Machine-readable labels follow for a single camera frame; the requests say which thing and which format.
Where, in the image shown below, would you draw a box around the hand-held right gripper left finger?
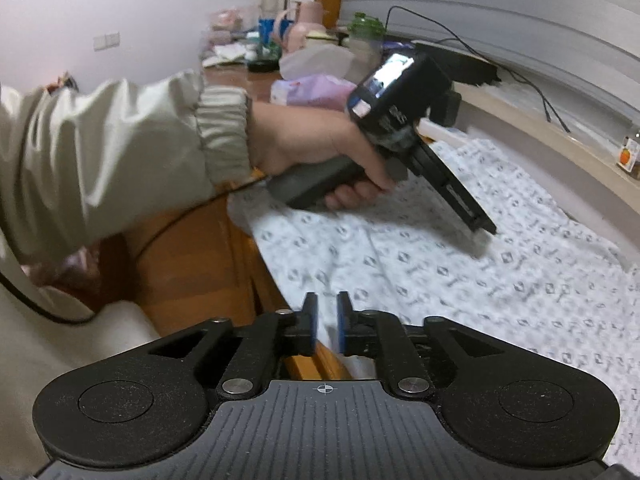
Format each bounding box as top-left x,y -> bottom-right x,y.
149,292 -> 321,402

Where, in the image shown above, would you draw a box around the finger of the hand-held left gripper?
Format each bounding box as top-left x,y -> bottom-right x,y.
409,134 -> 499,236

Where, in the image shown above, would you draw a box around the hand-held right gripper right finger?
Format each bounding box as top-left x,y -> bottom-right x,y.
336,290 -> 504,402

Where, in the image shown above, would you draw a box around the white checker-print pajama pants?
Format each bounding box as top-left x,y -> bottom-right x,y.
227,137 -> 640,461

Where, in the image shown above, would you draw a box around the person's left hand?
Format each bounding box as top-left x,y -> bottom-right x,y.
249,101 -> 397,211

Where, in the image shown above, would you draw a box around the black electronic device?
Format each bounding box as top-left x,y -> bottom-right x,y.
412,42 -> 502,86

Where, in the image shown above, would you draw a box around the green-lid bottle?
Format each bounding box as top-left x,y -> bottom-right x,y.
346,11 -> 387,61

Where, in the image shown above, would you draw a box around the purple packet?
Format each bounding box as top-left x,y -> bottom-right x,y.
270,73 -> 357,110

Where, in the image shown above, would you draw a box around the beige window sill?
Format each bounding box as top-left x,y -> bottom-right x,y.
415,77 -> 640,261

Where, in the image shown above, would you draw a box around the pink kettle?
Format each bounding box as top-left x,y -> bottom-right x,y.
280,1 -> 328,52

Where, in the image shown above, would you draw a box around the grey roller shutter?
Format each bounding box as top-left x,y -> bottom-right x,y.
340,0 -> 640,126

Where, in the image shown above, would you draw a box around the blue cup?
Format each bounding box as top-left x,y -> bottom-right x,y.
257,16 -> 296,46

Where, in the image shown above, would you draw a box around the orange-label glass jar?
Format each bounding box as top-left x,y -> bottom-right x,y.
612,135 -> 640,180

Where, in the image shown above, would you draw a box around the person's beige clothed torso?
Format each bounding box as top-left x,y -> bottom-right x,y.
0,240 -> 161,480

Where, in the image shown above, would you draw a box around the black power adapter with cables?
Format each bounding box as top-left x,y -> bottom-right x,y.
387,5 -> 571,133

